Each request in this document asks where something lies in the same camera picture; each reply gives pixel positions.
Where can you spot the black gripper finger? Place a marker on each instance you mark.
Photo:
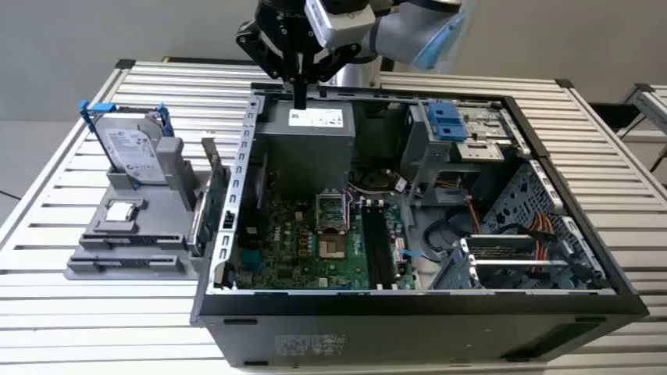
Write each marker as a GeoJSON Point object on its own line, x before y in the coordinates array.
{"type": "Point", "coordinates": [260, 51]}
{"type": "Point", "coordinates": [336, 62]}

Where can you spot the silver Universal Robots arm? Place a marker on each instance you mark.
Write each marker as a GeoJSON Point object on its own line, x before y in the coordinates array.
{"type": "Point", "coordinates": [402, 31]}

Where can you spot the RAM slot with white clips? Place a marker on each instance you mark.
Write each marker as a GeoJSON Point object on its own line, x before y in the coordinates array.
{"type": "Point", "coordinates": [374, 242]}
{"type": "Point", "coordinates": [387, 242]}

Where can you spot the blue drive bay latch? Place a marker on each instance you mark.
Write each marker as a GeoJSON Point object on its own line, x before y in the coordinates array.
{"type": "Point", "coordinates": [443, 121]}

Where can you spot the grey power supply unit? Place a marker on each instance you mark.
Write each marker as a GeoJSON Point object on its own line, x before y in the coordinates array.
{"type": "Point", "coordinates": [307, 164]}

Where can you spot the hard disk in blue carrier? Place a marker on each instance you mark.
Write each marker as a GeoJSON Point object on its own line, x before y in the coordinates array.
{"type": "Point", "coordinates": [124, 144]}

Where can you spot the metal drive cage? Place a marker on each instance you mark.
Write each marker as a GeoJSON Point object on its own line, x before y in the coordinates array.
{"type": "Point", "coordinates": [482, 150]}

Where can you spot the graphics card with black cooler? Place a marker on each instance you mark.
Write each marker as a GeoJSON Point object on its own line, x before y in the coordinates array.
{"type": "Point", "coordinates": [214, 203]}

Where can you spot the CPU socket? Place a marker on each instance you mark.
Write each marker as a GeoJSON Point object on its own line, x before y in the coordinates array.
{"type": "Point", "coordinates": [331, 246]}

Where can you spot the grey plastic parts rack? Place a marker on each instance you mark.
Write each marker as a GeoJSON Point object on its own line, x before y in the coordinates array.
{"type": "Point", "coordinates": [156, 218]}

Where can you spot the silver CPU chip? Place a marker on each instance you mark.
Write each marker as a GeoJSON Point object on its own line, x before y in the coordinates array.
{"type": "Point", "coordinates": [120, 213]}

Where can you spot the green motherboard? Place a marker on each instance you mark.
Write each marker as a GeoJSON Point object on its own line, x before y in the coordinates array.
{"type": "Point", "coordinates": [291, 254]}

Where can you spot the teal board connector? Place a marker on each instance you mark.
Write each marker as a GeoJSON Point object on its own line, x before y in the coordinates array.
{"type": "Point", "coordinates": [251, 261]}

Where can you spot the metal disk bay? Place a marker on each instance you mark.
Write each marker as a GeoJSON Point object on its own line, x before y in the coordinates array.
{"type": "Point", "coordinates": [500, 239]}

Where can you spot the small metal slat table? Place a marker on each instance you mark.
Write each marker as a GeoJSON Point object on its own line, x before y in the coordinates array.
{"type": "Point", "coordinates": [646, 93]}

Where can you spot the black open PC case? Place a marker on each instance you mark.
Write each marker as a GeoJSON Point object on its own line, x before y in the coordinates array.
{"type": "Point", "coordinates": [364, 340]}

